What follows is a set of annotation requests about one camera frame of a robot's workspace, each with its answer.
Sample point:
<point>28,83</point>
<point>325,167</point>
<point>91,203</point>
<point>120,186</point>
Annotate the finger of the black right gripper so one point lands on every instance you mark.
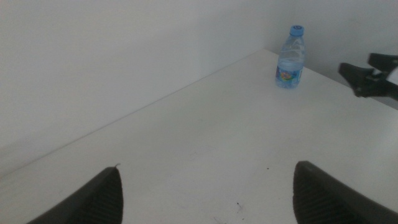
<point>360,79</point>
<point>384,60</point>

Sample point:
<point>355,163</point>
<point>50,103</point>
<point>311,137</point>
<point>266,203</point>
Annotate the clear water bottle blue cap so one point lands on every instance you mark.
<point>289,68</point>

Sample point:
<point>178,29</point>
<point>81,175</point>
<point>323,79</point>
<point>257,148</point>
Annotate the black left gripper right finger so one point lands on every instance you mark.
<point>326,199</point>

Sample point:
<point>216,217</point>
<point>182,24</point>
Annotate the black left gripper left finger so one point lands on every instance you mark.
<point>96,202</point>

